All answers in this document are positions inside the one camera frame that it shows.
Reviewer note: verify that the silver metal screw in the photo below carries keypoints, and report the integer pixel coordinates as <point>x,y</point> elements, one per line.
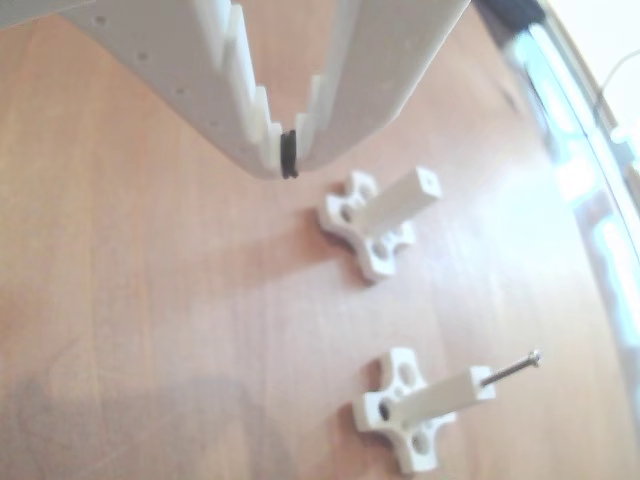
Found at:
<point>510,371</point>

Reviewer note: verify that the white cross-base post stand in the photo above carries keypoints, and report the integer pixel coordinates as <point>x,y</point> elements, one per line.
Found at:
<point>395,205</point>
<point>435,395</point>

